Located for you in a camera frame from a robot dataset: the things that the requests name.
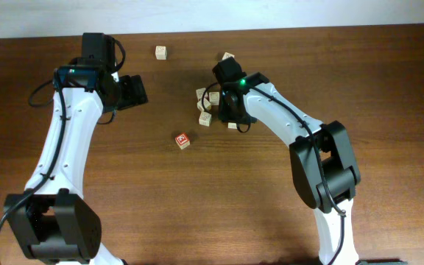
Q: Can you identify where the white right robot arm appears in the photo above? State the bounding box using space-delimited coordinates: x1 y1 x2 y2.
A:
213 57 361 264

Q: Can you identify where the wooden block with swirl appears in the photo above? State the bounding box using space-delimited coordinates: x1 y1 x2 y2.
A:
228 122 237 130

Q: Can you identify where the wooden block far left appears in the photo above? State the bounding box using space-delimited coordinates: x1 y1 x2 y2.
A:
155 46 168 60

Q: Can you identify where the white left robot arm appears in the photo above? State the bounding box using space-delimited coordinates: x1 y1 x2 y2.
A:
0 33 148 264

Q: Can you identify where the red letter block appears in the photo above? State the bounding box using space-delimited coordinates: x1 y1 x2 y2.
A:
174 133 191 149

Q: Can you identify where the wooden block far right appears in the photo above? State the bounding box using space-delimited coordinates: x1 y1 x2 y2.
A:
222 52 235 60

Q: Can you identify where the wooden block cluster bottom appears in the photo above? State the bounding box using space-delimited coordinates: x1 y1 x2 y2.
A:
199 112 212 127

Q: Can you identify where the wooden block cluster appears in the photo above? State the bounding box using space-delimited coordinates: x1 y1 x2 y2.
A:
197 99 212 112
199 112 212 127
196 88 208 100

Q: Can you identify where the wooden block beside blue D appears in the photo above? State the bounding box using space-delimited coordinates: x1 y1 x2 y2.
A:
208 92 220 106

